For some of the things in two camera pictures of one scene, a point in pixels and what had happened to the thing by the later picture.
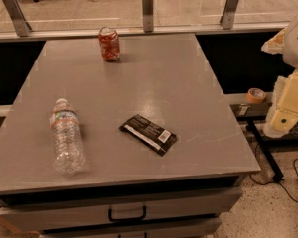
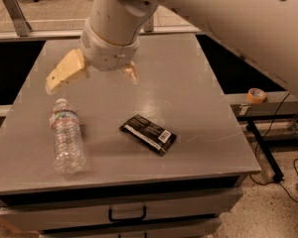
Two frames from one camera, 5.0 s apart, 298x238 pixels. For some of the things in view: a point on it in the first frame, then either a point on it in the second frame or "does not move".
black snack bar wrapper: x=157 y=138 does not move
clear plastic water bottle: x=69 y=149 does not move
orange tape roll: x=255 y=95 does not move
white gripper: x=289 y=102 to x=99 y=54
